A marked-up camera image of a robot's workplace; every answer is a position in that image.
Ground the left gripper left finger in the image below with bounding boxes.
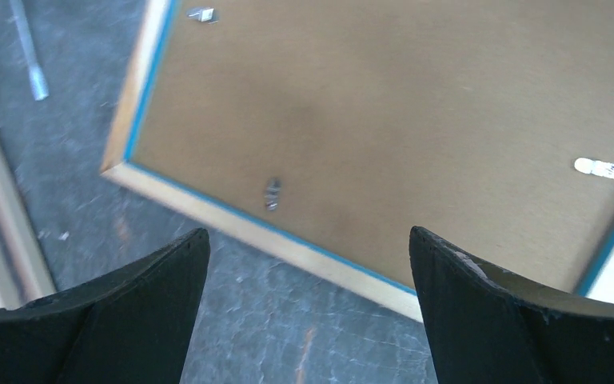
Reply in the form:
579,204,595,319
0,229,210,383

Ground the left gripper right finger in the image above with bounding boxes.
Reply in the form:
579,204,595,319
409,226,614,383

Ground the blue picture frame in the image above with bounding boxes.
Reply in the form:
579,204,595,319
101,1,614,320

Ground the yellow handled screwdriver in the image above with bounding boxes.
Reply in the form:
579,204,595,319
9,0,50,102

